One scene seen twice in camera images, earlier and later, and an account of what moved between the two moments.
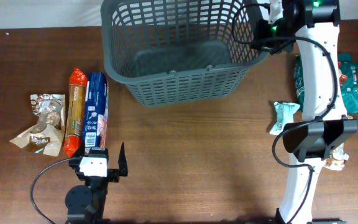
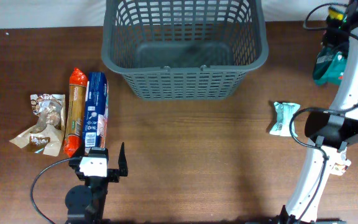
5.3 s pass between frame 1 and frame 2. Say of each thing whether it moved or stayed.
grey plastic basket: stayed
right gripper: moved
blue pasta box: stayed
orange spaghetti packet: stayed
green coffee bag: moved
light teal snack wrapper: stayed
